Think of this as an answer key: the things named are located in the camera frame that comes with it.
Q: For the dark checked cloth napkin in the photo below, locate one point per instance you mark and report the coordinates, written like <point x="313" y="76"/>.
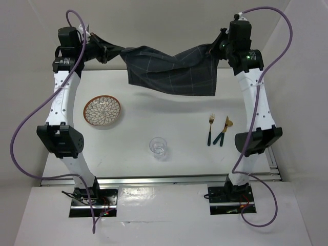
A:
<point x="192" y="72"/>

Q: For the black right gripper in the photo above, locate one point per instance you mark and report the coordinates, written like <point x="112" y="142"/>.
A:
<point x="214" y="49"/>

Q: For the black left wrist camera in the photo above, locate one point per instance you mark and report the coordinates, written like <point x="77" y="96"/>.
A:
<point x="68" y="37"/>

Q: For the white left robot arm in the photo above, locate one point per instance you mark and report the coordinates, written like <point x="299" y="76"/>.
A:
<point x="58" y="134"/>

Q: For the aluminium right side rail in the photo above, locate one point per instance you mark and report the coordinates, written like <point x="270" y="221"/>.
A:
<point x="272" y="161"/>

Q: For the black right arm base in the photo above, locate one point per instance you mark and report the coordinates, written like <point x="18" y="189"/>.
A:
<point x="223" y="201"/>

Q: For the gold fork green handle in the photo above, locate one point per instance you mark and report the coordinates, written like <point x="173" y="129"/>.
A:
<point x="211" y="121"/>

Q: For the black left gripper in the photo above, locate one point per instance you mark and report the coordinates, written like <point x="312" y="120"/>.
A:
<point x="106" y="51"/>

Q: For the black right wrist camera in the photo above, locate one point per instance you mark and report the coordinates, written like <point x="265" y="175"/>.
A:
<point x="239" y="30"/>

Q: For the clear plastic cup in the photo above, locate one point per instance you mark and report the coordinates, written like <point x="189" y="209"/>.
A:
<point x="158" y="147"/>

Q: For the floral plate orange rim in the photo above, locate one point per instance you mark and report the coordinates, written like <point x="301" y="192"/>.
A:
<point x="102" y="111"/>

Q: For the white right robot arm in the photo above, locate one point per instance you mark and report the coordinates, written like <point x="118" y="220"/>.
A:
<point x="248" y="68"/>

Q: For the aluminium front table rail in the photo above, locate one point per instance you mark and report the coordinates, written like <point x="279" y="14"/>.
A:
<point x="275" y="176"/>

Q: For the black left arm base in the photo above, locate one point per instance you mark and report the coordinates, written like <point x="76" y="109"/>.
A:
<point x="105" y="205"/>

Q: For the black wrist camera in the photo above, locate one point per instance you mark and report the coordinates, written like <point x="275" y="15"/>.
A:
<point x="239" y="30"/>
<point x="68" y="37"/>

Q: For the gold spoon green handle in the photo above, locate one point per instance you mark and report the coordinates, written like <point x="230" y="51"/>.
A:
<point x="228" y="123"/>

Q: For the gold knife green handle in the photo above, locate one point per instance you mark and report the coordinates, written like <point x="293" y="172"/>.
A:
<point x="216" y="140"/>

